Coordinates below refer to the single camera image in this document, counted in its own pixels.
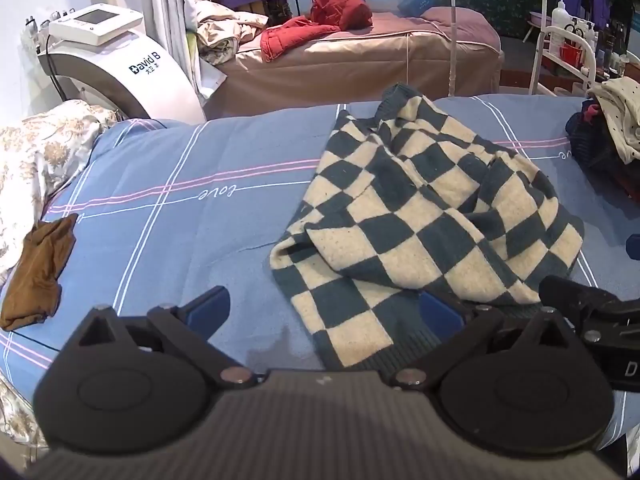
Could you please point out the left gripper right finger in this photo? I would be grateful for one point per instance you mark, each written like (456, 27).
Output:
(516, 387)

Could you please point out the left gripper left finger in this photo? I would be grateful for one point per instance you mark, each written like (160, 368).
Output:
(128, 384)

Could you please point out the blue cream checkered sweater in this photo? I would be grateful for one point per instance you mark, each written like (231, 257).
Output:
(406, 201)

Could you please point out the dark navy clothes pile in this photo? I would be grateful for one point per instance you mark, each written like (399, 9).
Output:
(593, 148)

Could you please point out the brown folded cloth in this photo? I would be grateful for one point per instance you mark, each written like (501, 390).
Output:
(34, 293)

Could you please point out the cream dotted garment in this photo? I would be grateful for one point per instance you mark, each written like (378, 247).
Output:
(619, 100)

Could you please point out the floral beige quilt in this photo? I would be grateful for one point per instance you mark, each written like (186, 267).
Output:
(40, 155)

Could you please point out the white lamp pole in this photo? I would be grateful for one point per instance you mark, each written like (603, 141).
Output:
(453, 49)

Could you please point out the white metal cart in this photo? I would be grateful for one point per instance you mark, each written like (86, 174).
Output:
(590, 62)

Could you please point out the white pump bottle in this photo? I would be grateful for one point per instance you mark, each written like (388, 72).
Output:
(560, 19)

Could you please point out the pink pillow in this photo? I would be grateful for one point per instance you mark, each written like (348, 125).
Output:
(472, 27)

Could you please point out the white David B machine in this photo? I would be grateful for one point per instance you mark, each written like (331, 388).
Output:
(100, 48)

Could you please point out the tan covered massage bed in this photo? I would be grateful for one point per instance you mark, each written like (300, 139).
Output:
(353, 66)

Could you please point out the crumpled beige blanket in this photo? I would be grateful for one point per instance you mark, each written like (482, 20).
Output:
(222, 31)

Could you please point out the red jacket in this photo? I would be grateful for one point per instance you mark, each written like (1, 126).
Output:
(326, 17)

